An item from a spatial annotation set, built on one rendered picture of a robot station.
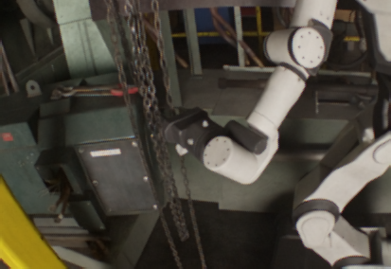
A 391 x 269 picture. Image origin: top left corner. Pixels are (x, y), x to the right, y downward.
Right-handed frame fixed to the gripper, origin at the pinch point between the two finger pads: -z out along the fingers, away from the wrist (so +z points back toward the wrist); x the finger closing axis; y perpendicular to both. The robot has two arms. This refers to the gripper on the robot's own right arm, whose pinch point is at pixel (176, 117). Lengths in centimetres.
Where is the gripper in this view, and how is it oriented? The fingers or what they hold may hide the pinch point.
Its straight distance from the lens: 74.0
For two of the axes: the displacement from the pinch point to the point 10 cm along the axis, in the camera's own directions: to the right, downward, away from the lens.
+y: -1.2, -8.6, -4.9
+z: 5.4, 3.6, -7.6
